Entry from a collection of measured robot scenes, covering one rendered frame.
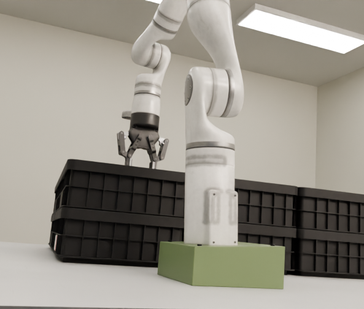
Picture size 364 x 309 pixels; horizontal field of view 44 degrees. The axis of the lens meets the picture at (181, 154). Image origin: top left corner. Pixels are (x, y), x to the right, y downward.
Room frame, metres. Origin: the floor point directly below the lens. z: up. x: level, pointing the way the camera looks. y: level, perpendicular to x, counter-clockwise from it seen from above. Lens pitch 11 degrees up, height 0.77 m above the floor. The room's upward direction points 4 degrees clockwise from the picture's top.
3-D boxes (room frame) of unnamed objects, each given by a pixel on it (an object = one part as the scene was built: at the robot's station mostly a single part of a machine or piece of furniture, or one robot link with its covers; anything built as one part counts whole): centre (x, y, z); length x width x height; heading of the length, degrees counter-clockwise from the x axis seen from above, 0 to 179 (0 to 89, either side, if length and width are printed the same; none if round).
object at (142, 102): (1.16, 0.11, 1.11); 0.11 x 0.09 x 0.06; 24
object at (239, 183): (1.32, -0.12, 0.92); 0.40 x 0.30 x 0.02; 17
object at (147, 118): (1.14, 0.10, 1.04); 0.08 x 0.08 x 0.09
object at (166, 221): (1.24, 0.17, 0.76); 0.40 x 0.30 x 0.12; 17
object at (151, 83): (1.14, 0.09, 1.21); 0.09 x 0.07 x 0.15; 121
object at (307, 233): (1.41, -0.40, 0.76); 0.40 x 0.30 x 0.12; 17
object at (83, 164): (1.24, 0.17, 0.92); 0.40 x 0.30 x 0.02; 17
